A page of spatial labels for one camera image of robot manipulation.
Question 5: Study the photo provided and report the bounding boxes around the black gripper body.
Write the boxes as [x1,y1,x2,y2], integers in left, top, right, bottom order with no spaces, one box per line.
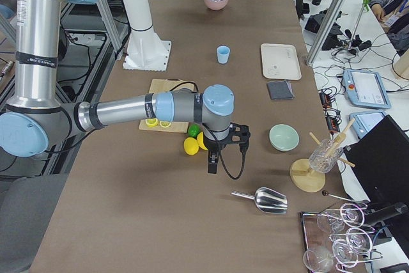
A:
[203,123,251,159]

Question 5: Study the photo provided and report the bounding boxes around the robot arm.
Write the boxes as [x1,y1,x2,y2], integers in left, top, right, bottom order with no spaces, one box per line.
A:
[1,0,250,173]

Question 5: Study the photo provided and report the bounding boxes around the metal ice scoop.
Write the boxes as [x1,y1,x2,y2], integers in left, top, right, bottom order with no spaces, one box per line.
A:
[231,187,288,214]

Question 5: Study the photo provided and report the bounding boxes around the wooden cup tree stand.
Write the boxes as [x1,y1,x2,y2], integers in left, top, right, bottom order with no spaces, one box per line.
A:
[290,119,355,192]

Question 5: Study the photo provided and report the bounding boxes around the light blue cup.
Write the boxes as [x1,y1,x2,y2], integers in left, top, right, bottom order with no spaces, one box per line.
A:
[217,45,231,65]

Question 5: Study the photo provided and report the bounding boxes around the cut glass cup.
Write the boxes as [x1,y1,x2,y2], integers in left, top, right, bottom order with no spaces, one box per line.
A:
[309,139,343,174]

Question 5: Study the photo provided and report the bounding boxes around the yellow lemon front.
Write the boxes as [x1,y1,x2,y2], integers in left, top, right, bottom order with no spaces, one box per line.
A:
[183,137,199,155]

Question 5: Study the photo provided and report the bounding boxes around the yellow lemon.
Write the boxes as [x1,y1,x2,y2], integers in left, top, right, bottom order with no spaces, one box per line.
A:
[183,137,199,155]
[196,132,208,151]

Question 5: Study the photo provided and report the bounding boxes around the yellow lemon rear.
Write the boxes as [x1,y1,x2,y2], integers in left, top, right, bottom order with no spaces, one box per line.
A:
[196,132,208,151]

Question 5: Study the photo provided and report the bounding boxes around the green lime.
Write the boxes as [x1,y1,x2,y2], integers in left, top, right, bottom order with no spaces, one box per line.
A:
[187,123,201,138]

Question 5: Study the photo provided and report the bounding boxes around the mint green bowl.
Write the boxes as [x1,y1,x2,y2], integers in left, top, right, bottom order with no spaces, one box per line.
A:
[269,124,300,152]

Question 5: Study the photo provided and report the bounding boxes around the grey folded cloth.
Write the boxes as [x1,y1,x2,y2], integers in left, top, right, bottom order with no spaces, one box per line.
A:
[266,80,295,100]

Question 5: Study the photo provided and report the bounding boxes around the lemon slice right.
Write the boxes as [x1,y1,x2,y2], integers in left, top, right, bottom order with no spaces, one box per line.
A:
[159,121,172,129]

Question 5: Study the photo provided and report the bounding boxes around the lemon slice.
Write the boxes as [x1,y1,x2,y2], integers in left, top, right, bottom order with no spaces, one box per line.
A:
[145,118,159,127]
[159,121,172,129]

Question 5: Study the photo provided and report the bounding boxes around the lemon slice left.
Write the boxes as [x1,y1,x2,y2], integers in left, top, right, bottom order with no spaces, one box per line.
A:
[145,118,159,127]

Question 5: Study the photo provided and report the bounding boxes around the beige rabbit tray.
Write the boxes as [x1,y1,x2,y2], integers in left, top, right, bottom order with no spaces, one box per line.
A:
[261,43,302,80]

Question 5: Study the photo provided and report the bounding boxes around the wooden cutting board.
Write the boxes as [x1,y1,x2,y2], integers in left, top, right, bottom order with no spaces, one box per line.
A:
[139,79,194,133]

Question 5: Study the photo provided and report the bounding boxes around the teach pendant lower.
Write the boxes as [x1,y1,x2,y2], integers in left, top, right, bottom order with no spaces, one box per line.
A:
[349,110,387,139]

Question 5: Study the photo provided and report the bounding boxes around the teach pendant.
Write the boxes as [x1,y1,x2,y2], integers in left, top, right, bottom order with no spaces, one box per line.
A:
[343,69,392,109]
[349,110,387,139]

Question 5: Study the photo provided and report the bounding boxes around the teach pendant upper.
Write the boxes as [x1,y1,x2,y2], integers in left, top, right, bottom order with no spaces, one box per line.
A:
[343,69,392,109]

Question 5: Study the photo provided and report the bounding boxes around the wine glass rack tray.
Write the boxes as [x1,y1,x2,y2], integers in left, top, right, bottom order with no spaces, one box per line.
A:
[300,202,383,272]

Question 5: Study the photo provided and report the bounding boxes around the black monitor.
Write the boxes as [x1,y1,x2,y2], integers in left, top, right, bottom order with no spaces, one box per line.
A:
[345,115,408,205]

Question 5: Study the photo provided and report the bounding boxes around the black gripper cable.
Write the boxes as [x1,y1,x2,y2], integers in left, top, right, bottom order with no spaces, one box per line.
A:
[204,125,247,180]

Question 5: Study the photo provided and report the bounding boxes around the aluminium frame post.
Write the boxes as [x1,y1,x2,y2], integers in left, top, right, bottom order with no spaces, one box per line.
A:
[305,0,345,68]

